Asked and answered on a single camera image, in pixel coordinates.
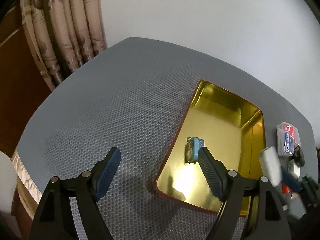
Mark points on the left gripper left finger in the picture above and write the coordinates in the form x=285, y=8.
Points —
x=54, y=219

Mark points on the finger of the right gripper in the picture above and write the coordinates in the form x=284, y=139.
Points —
x=290, y=181

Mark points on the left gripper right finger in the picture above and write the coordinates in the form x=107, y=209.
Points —
x=265, y=218

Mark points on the white charger cube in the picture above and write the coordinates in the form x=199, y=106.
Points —
x=270, y=165

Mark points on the black power adapter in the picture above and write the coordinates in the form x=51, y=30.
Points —
x=298, y=156

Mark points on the clear box blue label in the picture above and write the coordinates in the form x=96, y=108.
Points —
x=287, y=139

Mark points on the red tape measure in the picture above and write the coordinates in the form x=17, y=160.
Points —
x=285, y=189

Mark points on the red gold coffee tin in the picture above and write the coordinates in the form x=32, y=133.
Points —
x=233, y=131

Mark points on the grey honeycomb table mat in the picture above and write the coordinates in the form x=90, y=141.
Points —
x=134, y=96

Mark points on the beige patterned curtain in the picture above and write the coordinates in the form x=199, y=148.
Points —
x=62, y=35

